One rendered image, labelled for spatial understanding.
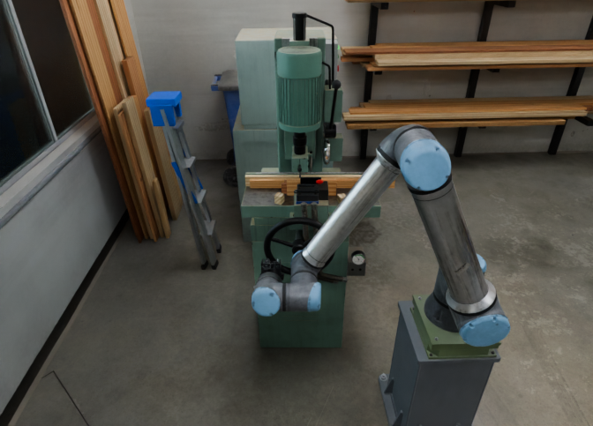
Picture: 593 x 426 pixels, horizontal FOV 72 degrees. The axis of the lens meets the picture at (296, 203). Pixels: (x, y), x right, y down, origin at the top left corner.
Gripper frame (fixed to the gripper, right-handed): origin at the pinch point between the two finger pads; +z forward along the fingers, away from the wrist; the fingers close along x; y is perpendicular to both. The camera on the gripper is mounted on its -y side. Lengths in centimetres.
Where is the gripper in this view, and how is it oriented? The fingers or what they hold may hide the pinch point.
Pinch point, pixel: (273, 268)
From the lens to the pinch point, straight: 164.8
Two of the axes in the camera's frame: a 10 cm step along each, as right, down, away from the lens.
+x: -10.0, 0.0, 0.2
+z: 0.2, -2.0, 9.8
